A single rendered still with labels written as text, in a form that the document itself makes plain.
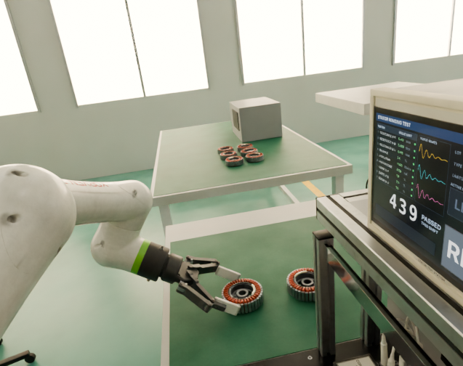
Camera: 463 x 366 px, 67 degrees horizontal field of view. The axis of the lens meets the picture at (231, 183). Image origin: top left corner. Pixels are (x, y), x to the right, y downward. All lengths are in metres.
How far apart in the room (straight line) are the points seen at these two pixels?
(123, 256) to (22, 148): 4.49
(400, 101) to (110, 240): 0.70
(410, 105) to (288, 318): 0.65
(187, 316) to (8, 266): 0.63
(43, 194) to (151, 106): 4.46
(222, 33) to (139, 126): 1.64
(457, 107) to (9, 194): 0.46
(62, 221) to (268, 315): 0.64
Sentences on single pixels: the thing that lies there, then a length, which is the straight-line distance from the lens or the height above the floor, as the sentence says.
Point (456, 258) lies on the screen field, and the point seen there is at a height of 1.16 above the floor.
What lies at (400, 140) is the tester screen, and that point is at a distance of 0.46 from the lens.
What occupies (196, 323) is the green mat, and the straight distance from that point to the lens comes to 0.96.
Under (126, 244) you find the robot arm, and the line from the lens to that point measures 0.91.
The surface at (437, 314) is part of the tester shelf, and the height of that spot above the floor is 1.11.
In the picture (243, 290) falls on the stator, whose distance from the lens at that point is 1.00.
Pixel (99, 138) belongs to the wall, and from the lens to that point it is 5.03.
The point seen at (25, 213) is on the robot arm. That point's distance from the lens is 0.44.
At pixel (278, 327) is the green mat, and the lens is 0.92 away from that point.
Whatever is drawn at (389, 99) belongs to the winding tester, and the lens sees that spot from 0.48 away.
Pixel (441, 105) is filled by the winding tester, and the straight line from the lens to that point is 0.40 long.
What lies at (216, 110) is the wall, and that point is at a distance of 4.91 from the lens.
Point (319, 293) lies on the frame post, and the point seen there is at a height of 0.93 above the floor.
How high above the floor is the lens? 1.38
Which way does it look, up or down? 20 degrees down
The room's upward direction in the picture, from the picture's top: 7 degrees counter-clockwise
